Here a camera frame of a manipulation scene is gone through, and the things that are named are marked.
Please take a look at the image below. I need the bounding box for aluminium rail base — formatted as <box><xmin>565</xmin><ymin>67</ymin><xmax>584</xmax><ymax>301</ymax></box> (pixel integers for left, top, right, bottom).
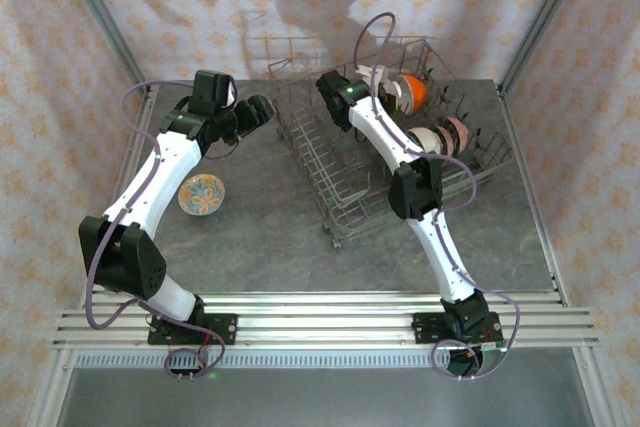
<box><xmin>52</xmin><ymin>291</ymin><xmax>601</xmax><ymax>351</ymax></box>

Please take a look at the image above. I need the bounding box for aluminium frame leg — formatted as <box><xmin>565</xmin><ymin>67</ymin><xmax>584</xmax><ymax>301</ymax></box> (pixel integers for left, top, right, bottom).
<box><xmin>573</xmin><ymin>346</ymin><xmax>617</xmax><ymax>427</ymax></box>
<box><xmin>24</xmin><ymin>349</ymin><xmax>76</xmax><ymax>427</ymax></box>

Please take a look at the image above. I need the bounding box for grey wire dish rack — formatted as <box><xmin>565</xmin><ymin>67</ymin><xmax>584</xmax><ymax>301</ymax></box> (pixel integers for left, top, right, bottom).
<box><xmin>267</xmin><ymin>38</ymin><xmax>516</xmax><ymax>251</ymax></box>

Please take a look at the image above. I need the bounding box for aluminium table side rail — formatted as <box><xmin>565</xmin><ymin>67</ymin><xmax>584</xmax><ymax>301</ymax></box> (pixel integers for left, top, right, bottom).
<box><xmin>79</xmin><ymin>84</ymin><xmax>160</xmax><ymax>309</ymax></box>
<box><xmin>497</xmin><ymin>81</ymin><xmax>572</xmax><ymax>309</ymax></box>

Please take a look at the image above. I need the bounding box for slotted grey cable duct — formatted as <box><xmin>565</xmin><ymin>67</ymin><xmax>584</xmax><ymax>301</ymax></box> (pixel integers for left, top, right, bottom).
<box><xmin>74</xmin><ymin>352</ymin><xmax>451</xmax><ymax>369</ymax></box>

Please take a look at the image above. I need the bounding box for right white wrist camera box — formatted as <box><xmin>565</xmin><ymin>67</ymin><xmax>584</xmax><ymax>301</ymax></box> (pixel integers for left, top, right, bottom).
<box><xmin>357</xmin><ymin>64</ymin><xmax>397</xmax><ymax>87</ymax></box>

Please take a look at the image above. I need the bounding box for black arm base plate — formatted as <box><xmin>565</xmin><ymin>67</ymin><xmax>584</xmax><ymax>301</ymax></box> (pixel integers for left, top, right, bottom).
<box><xmin>147</xmin><ymin>313</ymin><xmax>238</xmax><ymax>347</ymax></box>
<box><xmin>410</xmin><ymin>311</ymin><xmax>504</xmax><ymax>347</ymax></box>

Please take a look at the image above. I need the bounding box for green leaf pattern bowl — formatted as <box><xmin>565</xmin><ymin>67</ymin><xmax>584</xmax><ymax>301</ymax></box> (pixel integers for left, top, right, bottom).
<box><xmin>407</xmin><ymin>126</ymin><xmax>445</xmax><ymax>156</ymax></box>

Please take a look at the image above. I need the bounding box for grey metal lower panel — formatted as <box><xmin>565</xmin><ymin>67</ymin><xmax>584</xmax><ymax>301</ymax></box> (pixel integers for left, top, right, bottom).
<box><xmin>54</xmin><ymin>366</ymin><xmax>596</xmax><ymax>427</ymax></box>

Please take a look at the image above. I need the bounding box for orange bowl white inside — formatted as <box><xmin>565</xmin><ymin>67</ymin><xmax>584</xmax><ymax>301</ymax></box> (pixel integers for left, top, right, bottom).
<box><xmin>393</xmin><ymin>74</ymin><xmax>429</xmax><ymax>117</ymax></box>

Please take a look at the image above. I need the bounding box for black connector block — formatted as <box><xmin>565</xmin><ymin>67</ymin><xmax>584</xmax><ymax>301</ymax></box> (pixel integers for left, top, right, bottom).
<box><xmin>167</xmin><ymin>367</ymin><xmax>209</xmax><ymax>381</ymax></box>

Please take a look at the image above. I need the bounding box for blue orange flower bowl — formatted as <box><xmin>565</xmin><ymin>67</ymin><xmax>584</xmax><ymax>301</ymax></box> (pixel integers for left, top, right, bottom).
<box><xmin>177</xmin><ymin>172</ymin><xmax>226</xmax><ymax>218</ymax></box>

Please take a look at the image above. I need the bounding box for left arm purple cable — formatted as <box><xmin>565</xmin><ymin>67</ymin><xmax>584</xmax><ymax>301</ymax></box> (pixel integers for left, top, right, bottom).
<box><xmin>84</xmin><ymin>79</ymin><xmax>227</xmax><ymax>383</ymax></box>

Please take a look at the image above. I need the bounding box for aluminium frame post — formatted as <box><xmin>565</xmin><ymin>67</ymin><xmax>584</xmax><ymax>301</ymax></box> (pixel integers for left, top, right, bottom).
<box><xmin>497</xmin><ymin>0</ymin><xmax>596</xmax><ymax>96</ymax></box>
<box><xmin>52</xmin><ymin>0</ymin><xmax>154</xmax><ymax>96</ymax></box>

